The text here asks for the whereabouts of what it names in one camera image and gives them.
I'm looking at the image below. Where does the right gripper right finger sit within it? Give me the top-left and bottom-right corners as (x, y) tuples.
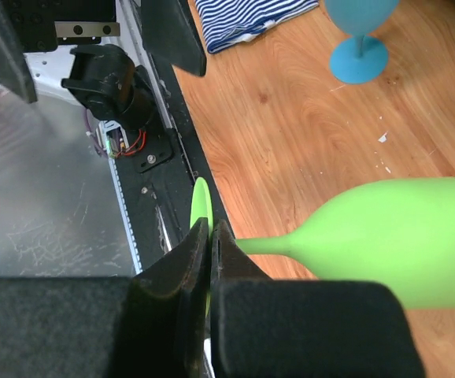
(210, 221), (425, 377)

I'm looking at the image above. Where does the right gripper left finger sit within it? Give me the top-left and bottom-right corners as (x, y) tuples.
(0, 218), (209, 377)

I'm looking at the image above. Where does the light green wine glass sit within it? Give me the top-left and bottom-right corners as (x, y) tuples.
(187, 176), (455, 312)

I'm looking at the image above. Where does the blue wine glass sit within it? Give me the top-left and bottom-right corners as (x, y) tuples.
(324, 0), (399, 84)

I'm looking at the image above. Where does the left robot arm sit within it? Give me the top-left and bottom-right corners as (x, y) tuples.
(0, 1), (206, 131)

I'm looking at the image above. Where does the blue white striped cloth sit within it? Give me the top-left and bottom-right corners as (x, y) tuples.
(195, 0), (319, 54)

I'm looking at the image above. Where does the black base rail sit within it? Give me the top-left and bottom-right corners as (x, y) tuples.
(109, 52), (228, 273)

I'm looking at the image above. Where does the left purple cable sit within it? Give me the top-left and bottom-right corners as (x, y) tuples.
(83, 109), (110, 158)

